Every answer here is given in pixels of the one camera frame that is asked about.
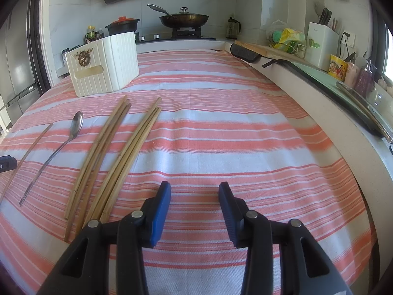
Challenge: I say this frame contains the white ribbed storage basket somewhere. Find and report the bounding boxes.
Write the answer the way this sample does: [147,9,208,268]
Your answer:
[64,31,140,97]

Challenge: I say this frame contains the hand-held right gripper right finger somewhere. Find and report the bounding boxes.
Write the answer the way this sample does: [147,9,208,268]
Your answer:
[218,182,353,295]

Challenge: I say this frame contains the yellow green plastic bags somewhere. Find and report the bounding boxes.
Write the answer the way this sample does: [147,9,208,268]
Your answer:
[266,20,308,51]

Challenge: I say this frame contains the bundle of wooden chopsticks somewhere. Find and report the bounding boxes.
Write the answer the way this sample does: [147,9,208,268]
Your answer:
[63,95,163,243]

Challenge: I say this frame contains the pink cup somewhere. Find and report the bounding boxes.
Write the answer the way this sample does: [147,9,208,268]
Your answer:
[344,62,360,88]

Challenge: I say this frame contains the wooden cutting board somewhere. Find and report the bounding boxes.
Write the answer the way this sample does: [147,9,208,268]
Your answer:
[235,40,297,60]

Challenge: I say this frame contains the white wall socket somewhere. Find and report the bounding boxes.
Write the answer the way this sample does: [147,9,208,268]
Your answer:
[341,31,357,51]

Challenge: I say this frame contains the pink glitter bottle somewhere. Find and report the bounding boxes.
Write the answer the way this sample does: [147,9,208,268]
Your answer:
[354,59,378,98]

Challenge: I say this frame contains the black gas stove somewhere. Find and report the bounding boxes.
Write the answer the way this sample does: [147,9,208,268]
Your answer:
[134,27,217,43]

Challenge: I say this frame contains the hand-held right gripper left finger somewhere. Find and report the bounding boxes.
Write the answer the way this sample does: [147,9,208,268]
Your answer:
[37,181,172,295]

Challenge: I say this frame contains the grey refrigerator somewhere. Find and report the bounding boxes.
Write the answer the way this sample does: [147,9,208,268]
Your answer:
[0,0,42,130]

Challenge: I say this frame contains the black clay pot orange lid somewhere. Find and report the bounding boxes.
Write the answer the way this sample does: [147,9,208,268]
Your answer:
[105,16,141,36]

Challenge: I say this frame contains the white knife block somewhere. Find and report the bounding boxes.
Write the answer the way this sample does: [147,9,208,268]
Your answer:
[306,21,340,72]

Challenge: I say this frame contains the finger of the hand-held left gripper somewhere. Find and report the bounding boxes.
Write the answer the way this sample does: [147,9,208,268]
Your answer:
[0,156,17,172]

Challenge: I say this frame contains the yellow printed cup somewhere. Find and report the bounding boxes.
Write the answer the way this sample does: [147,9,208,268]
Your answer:
[328,54,349,78]

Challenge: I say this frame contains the glass wok lid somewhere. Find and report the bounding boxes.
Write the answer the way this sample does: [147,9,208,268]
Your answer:
[160,7,209,19]

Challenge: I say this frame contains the long metal spoon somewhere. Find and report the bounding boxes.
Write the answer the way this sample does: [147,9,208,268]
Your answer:
[19,111,84,206]

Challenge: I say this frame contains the black oblong pad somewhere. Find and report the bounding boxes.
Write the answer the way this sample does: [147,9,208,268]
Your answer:
[230,44,261,64]

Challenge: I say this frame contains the dark wok with handle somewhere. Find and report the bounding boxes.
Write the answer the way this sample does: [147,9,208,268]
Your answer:
[147,4,210,29]

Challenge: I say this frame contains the thin dark single chopstick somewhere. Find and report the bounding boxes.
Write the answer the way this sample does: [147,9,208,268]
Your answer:
[0,123,54,202]

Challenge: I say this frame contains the dark glass pitcher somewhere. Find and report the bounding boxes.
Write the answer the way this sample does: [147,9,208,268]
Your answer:
[226,17,242,39]

